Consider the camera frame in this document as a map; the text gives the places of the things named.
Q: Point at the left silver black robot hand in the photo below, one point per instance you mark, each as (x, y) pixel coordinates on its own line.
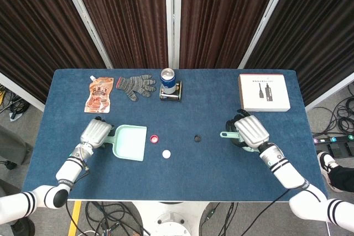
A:
(94, 133)

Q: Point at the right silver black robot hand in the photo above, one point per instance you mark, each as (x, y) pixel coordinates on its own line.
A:
(253, 131)

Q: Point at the mint green hand brush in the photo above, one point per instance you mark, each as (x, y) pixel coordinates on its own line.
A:
(228, 135)

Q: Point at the mint green dustpan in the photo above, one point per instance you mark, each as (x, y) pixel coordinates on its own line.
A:
(131, 143)

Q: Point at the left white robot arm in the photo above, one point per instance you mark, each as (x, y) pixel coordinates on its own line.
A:
(69, 169)

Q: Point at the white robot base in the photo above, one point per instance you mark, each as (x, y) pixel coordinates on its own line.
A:
(171, 219)

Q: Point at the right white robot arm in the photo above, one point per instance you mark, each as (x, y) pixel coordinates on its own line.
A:
(285, 172)

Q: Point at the orange spouted pouch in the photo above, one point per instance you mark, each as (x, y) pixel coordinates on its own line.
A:
(98, 95)

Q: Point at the black bottle cap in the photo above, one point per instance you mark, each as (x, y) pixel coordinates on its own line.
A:
(197, 138)

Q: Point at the red bottle cap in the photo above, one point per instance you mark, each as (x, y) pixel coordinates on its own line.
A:
(154, 138)

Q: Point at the white bottle cap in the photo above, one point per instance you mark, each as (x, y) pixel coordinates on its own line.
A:
(166, 154)

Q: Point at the blue drink can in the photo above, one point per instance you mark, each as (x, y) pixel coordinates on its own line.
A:
(168, 81)

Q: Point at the white printed cardboard box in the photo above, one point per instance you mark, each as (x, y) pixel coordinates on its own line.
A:
(265, 93)

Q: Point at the grey knit work glove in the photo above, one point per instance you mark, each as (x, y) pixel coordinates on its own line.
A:
(134, 85)

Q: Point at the white and black sneaker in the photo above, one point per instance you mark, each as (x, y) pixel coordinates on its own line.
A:
(327, 165)

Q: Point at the black can holder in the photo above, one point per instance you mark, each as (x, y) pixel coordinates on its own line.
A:
(178, 95)

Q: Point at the yellow floor tape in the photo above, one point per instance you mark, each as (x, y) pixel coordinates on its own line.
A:
(74, 219)

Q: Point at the blue felt table cover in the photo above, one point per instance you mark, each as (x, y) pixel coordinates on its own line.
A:
(177, 178)

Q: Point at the power strip with coloured buttons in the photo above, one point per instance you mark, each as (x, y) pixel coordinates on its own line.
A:
(343, 138)

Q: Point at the dark brown pleated curtain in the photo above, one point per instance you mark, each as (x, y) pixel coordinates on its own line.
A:
(318, 31)
(33, 31)
(218, 17)
(130, 17)

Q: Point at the white metal frame post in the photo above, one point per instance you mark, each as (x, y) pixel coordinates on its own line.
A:
(172, 17)
(22, 93)
(329, 92)
(265, 17)
(83, 17)

